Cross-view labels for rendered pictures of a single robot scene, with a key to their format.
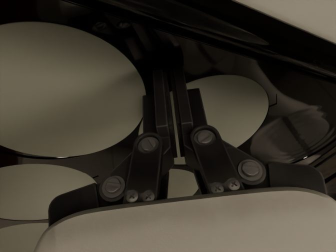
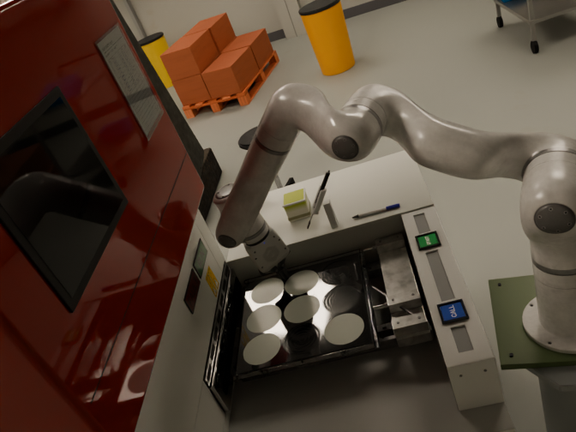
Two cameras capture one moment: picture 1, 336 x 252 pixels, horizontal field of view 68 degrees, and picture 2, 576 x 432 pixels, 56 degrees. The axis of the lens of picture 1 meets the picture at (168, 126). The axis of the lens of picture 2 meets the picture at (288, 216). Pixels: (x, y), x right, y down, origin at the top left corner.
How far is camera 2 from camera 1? 158 cm
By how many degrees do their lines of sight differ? 108
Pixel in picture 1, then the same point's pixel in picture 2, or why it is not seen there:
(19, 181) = (259, 313)
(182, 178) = (308, 298)
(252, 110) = (310, 273)
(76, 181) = (273, 309)
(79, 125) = (272, 292)
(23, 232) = (259, 341)
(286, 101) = (317, 268)
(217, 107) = (300, 277)
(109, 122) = (277, 289)
